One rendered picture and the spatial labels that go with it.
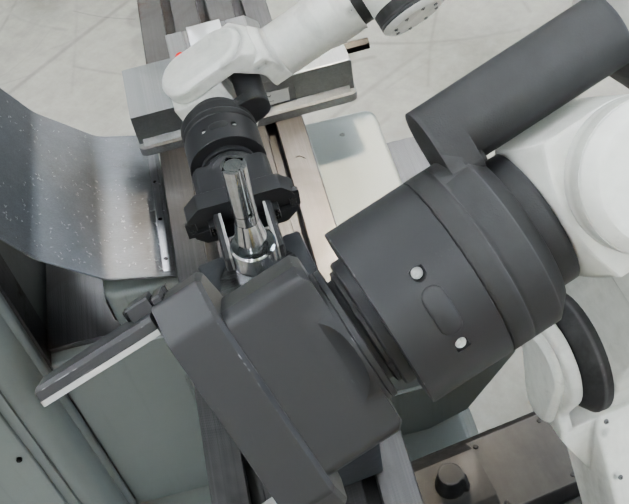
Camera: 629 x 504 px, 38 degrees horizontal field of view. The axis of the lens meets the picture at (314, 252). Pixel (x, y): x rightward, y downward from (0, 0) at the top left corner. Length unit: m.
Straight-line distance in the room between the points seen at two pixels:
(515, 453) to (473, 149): 1.09
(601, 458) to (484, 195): 0.80
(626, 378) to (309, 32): 0.51
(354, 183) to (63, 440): 0.65
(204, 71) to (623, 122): 0.74
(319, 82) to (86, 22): 2.16
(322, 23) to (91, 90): 2.17
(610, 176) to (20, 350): 1.17
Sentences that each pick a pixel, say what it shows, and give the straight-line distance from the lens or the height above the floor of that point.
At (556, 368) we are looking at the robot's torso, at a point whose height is 1.02.
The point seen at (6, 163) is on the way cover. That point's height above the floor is 1.02.
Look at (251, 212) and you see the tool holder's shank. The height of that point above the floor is 1.26.
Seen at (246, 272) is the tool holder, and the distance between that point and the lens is 0.91.
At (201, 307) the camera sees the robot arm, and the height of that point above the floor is 1.59.
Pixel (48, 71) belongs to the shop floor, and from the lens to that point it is 3.33.
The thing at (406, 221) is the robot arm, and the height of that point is 1.60.
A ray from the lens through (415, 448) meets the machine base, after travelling 1.89.
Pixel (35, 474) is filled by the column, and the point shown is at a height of 0.52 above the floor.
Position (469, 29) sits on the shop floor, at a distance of 3.12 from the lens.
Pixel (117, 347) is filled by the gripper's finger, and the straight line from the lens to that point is 0.39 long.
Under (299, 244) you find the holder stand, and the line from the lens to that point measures 0.99.
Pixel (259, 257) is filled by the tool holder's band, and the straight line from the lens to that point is 0.89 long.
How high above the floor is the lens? 1.88
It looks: 50 degrees down
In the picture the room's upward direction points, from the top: 11 degrees counter-clockwise
